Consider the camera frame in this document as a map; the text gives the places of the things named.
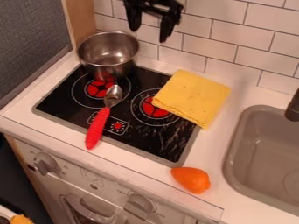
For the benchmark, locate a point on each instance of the tap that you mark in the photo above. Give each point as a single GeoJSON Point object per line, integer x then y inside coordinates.
{"type": "Point", "coordinates": [292, 107]}

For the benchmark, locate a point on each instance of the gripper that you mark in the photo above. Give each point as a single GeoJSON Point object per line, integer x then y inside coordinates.
{"type": "Point", "coordinates": [153, 4]}

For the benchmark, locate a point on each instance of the silver pot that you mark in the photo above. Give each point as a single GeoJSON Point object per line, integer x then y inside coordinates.
{"type": "Point", "coordinates": [108, 54]}

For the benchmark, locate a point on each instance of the yellow cloth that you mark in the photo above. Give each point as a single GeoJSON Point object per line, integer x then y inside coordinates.
{"type": "Point", "coordinates": [191, 97]}

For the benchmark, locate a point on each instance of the toy stove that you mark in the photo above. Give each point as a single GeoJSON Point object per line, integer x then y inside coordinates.
{"type": "Point", "coordinates": [117, 115]}

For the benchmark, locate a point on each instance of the orange toy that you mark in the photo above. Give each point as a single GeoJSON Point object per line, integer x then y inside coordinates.
{"type": "Point", "coordinates": [191, 179]}

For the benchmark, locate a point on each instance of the toy sink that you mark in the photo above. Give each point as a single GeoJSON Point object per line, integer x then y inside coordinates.
{"type": "Point", "coordinates": [264, 157]}

